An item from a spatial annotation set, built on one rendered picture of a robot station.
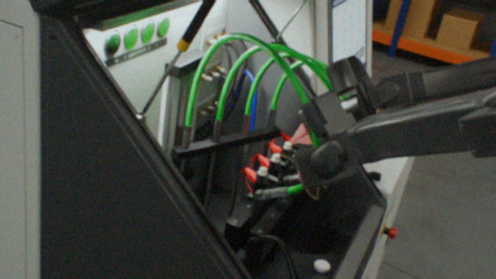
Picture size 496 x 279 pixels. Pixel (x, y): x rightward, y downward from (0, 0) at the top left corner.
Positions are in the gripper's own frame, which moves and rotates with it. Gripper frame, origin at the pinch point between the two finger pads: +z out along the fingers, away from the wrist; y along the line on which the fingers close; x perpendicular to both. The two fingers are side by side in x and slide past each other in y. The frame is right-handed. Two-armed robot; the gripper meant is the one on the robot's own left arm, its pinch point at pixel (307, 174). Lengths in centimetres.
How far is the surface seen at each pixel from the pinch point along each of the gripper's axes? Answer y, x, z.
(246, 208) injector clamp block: 4.3, 0.1, 32.3
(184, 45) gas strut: 21.3, -22.0, -21.0
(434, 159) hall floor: -204, -14, 255
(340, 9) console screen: -44, -49, 40
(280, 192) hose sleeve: 4.3, 1.3, 5.9
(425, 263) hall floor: -118, 42, 171
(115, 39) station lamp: 28.0, -34.4, 0.3
